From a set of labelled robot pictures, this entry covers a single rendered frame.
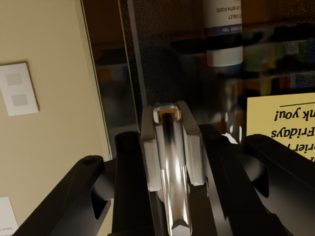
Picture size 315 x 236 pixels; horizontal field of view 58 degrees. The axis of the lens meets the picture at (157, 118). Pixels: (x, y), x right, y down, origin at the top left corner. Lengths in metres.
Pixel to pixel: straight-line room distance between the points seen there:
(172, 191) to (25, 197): 0.67
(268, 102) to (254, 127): 0.02
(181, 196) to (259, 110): 0.09
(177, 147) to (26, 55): 0.57
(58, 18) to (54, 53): 0.07
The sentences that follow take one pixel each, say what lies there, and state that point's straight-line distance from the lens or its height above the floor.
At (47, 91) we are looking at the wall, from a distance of 0.69.
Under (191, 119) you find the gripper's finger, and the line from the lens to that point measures 0.16.
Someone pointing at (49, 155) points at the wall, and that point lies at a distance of 0.74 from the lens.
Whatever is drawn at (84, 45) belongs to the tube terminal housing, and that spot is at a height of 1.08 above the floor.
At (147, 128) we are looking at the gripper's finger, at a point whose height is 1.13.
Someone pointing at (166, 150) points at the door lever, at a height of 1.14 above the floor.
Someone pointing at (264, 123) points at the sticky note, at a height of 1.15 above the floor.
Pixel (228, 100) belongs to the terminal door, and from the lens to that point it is 0.21.
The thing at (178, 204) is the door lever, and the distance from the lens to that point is 0.18.
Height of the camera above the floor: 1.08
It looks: 16 degrees up
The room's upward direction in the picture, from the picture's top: 172 degrees clockwise
